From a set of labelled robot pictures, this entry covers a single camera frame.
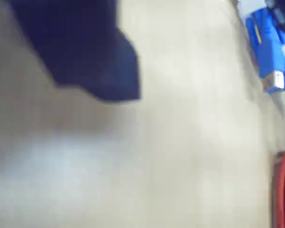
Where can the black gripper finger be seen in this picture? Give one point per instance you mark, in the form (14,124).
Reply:
(80,47)

